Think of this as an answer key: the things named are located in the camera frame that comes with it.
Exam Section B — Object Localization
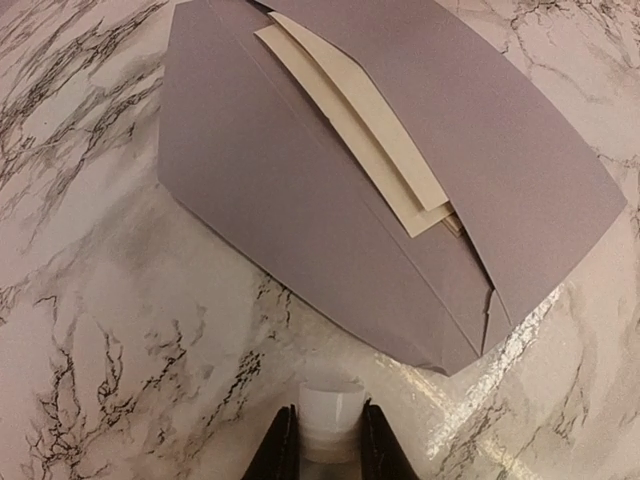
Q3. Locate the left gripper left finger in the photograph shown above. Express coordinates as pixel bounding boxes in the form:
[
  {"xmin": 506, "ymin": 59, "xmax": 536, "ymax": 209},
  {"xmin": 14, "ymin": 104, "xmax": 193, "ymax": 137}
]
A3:
[{"xmin": 243, "ymin": 404, "xmax": 300, "ymax": 480}]

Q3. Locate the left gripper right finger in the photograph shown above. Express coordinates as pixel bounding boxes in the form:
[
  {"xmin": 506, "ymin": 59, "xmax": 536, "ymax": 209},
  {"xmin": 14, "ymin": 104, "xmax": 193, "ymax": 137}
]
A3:
[{"xmin": 360, "ymin": 400, "xmax": 418, "ymax": 480}]

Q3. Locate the grey envelope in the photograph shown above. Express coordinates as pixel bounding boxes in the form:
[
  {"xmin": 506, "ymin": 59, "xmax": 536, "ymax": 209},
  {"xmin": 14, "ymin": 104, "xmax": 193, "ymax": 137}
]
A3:
[{"xmin": 157, "ymin": 1, "xmax": 626, "ymax": 375}]

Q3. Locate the cream paper letter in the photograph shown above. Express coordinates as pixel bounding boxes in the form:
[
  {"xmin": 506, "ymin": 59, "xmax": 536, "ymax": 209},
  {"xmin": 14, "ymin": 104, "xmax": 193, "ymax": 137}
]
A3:
[{"xmin": 255, "ymin": 12, "xmax": 463, "ymax": 238}]

